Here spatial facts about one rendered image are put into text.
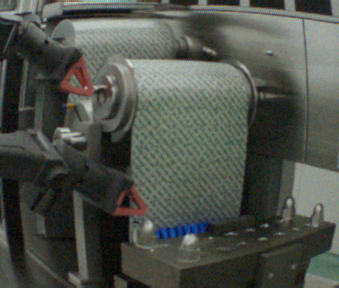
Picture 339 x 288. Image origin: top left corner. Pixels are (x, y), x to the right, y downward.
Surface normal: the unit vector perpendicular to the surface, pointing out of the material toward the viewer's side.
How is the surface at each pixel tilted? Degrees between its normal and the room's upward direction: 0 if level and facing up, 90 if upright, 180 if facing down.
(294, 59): 90
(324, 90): 90
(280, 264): 90
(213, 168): 91
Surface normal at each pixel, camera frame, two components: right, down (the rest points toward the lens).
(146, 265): -0.81, 0.04
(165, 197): 0.58, 0.15
